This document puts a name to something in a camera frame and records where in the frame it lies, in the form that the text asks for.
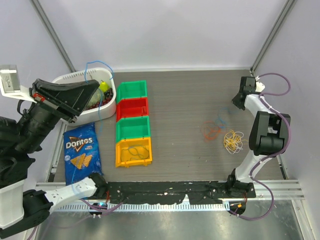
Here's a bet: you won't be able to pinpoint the green bin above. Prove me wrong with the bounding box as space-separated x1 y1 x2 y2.
116 80 148 104
115 116 151 143

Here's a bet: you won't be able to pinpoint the aluminium frame post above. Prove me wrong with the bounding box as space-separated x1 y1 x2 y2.
30 0 77 73
250 0 297 75

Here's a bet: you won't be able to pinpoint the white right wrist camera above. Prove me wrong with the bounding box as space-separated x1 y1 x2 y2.
255 76 266 94

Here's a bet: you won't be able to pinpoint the yellow bin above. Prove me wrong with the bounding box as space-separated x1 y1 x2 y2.
115 137 153 168

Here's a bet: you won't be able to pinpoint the orange wire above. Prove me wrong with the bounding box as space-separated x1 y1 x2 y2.
201 120 227 142

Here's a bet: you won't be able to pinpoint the far green bin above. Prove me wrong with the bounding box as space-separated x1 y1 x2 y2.
116 80 148 104

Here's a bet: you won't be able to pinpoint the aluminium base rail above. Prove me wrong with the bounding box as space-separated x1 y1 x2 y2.
35 180 305 200

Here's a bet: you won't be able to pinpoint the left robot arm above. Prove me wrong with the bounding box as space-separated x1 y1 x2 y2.
0 79 108 239

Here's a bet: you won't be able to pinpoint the blue Doritos bag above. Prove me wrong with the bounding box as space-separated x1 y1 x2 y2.
63 122 102 186

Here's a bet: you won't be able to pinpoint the white plastic basket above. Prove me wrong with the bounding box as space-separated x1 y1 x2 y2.
52 67 117 127

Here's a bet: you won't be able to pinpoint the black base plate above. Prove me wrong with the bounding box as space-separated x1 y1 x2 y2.
77 180 257 205

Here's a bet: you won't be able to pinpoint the dark toy grapes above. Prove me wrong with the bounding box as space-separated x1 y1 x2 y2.
85 88 114 110

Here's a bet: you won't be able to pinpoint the white slotted cable duct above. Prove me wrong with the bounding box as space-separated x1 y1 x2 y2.
55 201 230 213

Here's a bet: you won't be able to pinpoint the blue wire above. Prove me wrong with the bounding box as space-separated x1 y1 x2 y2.
214 107 240 131
121 145 150 161
70 60 115 198

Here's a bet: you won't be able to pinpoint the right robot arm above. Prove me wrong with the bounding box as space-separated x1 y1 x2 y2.
225 76 291 198

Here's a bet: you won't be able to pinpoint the green toy melon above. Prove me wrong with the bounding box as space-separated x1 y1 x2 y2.
86 89 105 108

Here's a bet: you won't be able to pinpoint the white wire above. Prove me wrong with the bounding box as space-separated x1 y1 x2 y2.
224 131 250 155

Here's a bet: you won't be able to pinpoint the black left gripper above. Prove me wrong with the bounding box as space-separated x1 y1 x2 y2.
16 76 104 151

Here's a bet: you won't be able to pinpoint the red bin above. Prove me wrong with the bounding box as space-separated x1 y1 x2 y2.
116 97 149 122

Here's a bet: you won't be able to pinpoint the left aluminium frame post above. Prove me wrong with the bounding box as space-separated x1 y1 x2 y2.
30 0 77 73

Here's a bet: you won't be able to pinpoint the near green bin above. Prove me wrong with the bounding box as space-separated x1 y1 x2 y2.
115 116 151 143

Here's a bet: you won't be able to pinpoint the yellow toy pear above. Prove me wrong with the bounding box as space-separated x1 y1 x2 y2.
99 80 109 93

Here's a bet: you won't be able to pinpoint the right aluminium frame post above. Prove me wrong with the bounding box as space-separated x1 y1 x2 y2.
250 0 297 75

